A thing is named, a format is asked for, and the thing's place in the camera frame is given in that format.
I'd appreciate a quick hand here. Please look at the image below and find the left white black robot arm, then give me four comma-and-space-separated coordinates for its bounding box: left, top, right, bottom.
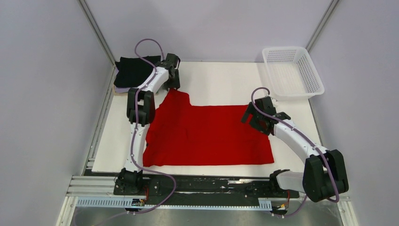
113, 53, 181, 195

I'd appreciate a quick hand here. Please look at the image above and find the white slotted cable duct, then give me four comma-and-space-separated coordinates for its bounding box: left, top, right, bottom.
76, 197, 272, 210

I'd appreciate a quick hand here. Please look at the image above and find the folded black t shirt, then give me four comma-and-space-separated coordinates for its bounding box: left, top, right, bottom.
114, 57, 154, 88

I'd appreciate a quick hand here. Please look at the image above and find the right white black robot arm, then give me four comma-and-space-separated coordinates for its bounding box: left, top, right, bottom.
241, 97, 349, 202

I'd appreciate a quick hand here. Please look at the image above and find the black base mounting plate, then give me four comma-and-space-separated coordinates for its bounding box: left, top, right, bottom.
113, 174, 300, 207

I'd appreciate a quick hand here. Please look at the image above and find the white plastic basket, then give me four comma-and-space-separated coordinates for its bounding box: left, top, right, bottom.
262, 46, 325, 101

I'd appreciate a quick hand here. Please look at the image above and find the red t shirt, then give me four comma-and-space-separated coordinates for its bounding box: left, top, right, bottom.
143, 89, 274, 167

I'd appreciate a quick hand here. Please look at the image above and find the aluminium frame rail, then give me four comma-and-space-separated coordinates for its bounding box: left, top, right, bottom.
66, 175, 351, 202

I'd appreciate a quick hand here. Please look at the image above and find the folded lavender t shirt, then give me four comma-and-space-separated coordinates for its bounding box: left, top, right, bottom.
114, 86, 130, 95

